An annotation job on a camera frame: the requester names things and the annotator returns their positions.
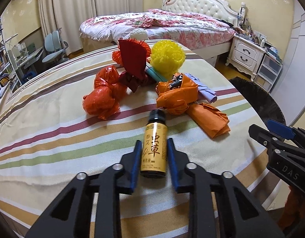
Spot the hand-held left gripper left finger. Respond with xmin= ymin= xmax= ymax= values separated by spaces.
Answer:
xmin=25 ymin=140 xmax=143 ymax=238

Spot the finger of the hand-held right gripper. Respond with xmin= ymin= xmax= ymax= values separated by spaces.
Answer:
xmin=249 ymin=124 xmax=293 ymax=154
xmin=267 ymin=119 xmax=305 ymax=145

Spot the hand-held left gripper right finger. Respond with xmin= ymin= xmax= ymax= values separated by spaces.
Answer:
xmin=167 ymin=137 xmax=285 ymax=238

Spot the yellow label dark bottle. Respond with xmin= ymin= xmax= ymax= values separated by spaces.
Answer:
xmin=140 ymin=109 xmax=168 ymax=178

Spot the black lined trash bin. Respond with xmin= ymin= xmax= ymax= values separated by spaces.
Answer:
xmin=228 ymin=77 xmax=287 ymax=129

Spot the teal packet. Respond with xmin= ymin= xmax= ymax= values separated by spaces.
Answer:
xmin=145 ymin=63 xmax=169 ymax=82

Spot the yellow foam net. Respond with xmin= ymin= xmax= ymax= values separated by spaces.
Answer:
xmin=150 ymin=40 xmax=186 ymax=80

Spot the orange crumpled paper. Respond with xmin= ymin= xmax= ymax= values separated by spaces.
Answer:
xmin=186 ymin=102 xmax=231 ymax=139

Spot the plastic drawer unit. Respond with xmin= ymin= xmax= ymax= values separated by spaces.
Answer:
xmin=254 ymin=52 xmax=283 ymax=93

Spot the orange plastic bag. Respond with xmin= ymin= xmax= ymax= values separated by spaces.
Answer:
xmin=156 ymin=73 xmax=200 ymax=116

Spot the red plastic bag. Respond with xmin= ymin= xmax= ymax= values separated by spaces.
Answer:
xmin=83 ymin=65 xmax=129 ymax=121

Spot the white nightstand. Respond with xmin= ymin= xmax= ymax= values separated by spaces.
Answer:
xmin=227 ymin=33 xmax=267 ymax=81

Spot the dark red crumpled paper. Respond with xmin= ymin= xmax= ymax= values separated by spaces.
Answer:
xmin=118 ymin=38 xmax=153 ymax=92

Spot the orange foam net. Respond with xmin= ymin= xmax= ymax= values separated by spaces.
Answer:
xmin=112 ymin=41 xmax=151 ymax=66

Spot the white ball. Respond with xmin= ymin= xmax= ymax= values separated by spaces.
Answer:
xmin=131 ymin=28 xmax=146 ymax=41

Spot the floral quilt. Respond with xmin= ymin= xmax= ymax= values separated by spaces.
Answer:
xmin=79 ymin=9 xmax=236 ymax=47

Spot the white tufted bed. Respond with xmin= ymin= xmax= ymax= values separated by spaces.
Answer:
xmin=79 ymin=0 xmax=247 ymax=66

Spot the grey blue desk chair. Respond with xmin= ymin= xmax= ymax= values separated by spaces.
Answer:
xmin=42 ymin=28 xmax=70 ymax=63

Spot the grey study desk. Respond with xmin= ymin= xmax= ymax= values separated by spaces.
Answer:
xmin=7 ymin=42 xmax=44 ymax=80

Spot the white bookshelf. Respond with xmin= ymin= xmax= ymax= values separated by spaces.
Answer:
xmin=0 ymin=25 xmax=21 ymax=95

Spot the beige curtain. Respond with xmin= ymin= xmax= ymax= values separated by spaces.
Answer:
xmin=38 ymin=0 xmax=97 ymax=40

